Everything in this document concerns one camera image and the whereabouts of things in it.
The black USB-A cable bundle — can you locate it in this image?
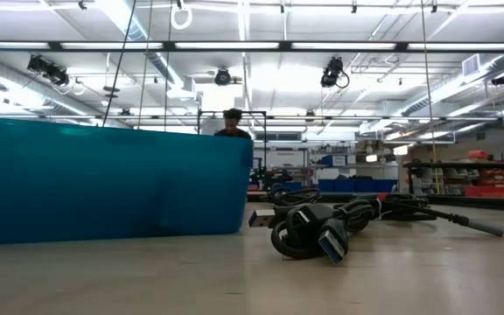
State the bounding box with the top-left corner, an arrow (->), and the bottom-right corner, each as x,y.
247,201 -> 378,265

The compact black cable red strap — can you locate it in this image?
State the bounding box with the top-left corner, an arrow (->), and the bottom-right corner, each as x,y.
372,191 -> 428,203

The blue plastic tray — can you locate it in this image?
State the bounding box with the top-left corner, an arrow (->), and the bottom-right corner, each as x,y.
0,115 -> 255,246

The black braided cable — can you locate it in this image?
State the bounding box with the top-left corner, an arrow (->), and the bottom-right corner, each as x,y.
356,192 -> 504,240

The small black machine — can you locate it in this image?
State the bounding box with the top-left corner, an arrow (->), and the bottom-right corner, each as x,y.
250,168 -> 295,190

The white sign board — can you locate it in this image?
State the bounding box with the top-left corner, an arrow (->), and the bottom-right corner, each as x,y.
264,148 -> 308,170

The person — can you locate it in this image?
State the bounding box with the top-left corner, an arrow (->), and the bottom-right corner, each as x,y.
213,107 -> 253,141

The row of blue bins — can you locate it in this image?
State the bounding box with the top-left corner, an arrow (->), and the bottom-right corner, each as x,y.
317,177 -> 400,193

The black shelf unit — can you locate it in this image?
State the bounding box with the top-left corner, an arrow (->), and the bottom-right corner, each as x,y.
402,148 -> 504,200

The black overhead camera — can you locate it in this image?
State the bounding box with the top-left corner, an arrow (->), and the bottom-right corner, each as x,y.
320,55 -> 350,89
213,67 -> 232,87
26,54 -> 70,87

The white cable ring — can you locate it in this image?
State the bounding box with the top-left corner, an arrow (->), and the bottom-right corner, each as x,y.
171,0 -> 193,31

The thin black hanging cable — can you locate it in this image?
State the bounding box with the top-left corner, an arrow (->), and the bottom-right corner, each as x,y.
101,0 -> 138,129

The yellow hanging power cord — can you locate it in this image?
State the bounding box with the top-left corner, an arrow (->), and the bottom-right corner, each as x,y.
419,0 -> 441,196

